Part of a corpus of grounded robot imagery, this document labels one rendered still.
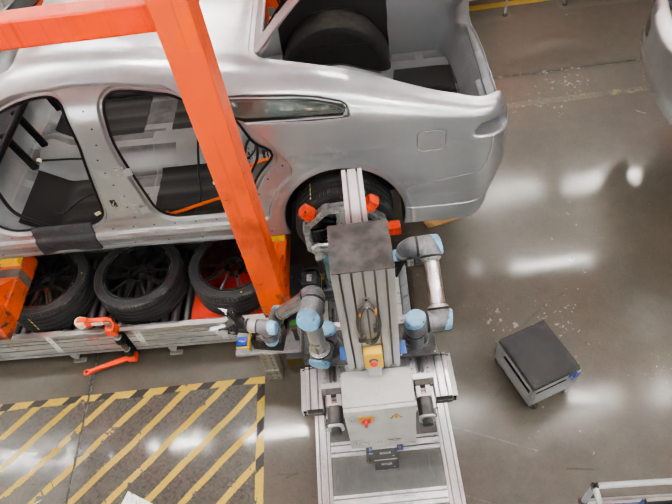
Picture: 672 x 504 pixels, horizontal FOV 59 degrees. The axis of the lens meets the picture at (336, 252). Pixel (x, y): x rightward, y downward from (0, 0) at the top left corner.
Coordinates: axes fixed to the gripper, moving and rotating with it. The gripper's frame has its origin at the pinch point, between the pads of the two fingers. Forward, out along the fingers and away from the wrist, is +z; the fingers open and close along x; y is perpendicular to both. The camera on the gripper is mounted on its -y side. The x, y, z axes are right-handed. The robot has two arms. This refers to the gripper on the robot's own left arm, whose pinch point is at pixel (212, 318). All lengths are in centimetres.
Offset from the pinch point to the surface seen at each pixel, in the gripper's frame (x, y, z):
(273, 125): 96, -58, -16
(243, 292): 74, 63, 20
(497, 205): 223, 95, -152
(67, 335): 33, 80, 142
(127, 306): 53, 66, 100
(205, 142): 34, -88, -6
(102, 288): 65, 64, 125
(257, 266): 48.0, 8.0, -8.9
